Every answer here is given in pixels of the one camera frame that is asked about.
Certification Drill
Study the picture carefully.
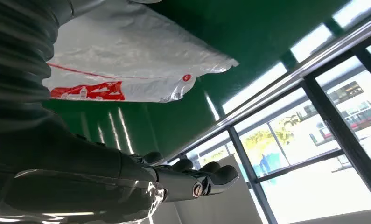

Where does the black window frame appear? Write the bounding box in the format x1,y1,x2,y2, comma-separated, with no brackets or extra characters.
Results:
185,31,371,224

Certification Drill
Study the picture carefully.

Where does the green conveyor belt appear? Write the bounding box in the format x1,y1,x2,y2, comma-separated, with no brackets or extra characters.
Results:
43,0,353,161

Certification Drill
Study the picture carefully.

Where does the silver conveyor frame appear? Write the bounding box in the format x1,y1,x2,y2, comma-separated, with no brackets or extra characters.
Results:
160,12,371,161

